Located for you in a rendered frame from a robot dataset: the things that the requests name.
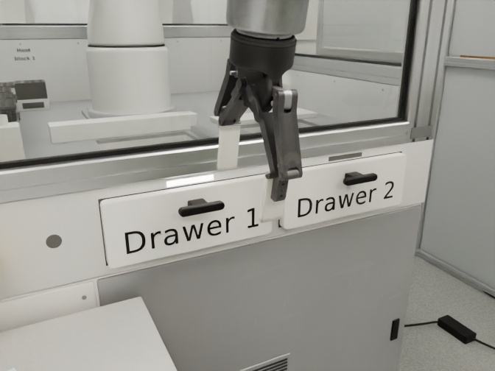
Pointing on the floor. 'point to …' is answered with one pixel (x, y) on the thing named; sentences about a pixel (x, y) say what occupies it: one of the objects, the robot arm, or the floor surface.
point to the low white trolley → (88, 342)
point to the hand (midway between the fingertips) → (247, 185)
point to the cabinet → (266, 299)
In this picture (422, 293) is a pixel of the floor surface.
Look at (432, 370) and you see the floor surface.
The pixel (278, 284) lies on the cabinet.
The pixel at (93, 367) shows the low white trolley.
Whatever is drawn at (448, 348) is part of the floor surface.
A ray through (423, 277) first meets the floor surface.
